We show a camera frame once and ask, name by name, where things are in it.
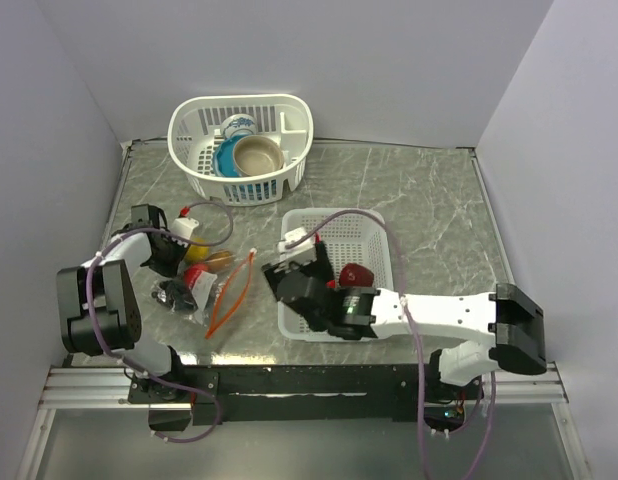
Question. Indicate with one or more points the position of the blue floral white bowl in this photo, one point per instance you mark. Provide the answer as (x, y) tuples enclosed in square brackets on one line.
[(241, 124)]

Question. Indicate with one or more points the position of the white round dish rack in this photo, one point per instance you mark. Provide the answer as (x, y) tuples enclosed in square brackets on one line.
[(194, 135)]

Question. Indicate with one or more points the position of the blue scalloped plate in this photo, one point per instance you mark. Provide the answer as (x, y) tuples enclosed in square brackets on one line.
[(223, 159)]

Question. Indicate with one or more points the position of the beige ceramic bowl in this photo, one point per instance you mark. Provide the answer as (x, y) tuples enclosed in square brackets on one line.
[(256, 155)]

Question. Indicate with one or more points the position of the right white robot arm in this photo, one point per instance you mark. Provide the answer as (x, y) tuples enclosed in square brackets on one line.
[(502, 329)]

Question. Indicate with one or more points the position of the red fake apple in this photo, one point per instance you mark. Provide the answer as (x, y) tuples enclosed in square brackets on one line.
[(356, 275)]

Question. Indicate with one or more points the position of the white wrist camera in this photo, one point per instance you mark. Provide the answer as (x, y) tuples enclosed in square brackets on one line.
[(297, 246), (183, 229)]

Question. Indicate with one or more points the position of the white perforated rectangular basket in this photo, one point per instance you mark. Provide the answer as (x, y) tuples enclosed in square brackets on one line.
[(349, 238)]

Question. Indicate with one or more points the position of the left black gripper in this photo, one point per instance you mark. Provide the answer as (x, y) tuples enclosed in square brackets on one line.
[(170, 269)]

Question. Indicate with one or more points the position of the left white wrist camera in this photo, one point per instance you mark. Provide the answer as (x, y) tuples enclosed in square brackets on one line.
[(183, 229)]

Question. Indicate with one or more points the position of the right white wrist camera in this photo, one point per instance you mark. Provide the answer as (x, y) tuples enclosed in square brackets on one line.
[(297, 246)]

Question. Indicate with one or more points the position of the yellow fake lemon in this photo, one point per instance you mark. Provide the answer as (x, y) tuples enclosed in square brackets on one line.
[(197, 252)]

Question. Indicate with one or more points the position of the brown fake potato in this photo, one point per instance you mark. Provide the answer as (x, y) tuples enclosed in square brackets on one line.
[(219, 261)]

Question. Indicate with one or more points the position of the clear zip top bag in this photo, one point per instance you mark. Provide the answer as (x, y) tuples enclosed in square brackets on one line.
[(219, 298)]

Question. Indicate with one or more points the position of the aluminium frame rail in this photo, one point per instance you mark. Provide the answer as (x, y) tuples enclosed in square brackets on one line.
[(111, 387)]

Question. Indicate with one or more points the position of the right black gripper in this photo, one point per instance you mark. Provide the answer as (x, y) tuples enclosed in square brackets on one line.
[(324, 263)]

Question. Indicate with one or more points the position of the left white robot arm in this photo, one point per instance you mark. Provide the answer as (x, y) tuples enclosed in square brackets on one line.
[(97, 305)]

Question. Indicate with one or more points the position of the dark fake grapes bunch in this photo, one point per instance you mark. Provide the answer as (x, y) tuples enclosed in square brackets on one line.
[(174, 295)]

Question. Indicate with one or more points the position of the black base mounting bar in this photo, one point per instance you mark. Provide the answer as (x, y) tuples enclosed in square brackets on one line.
[(205, 409)]

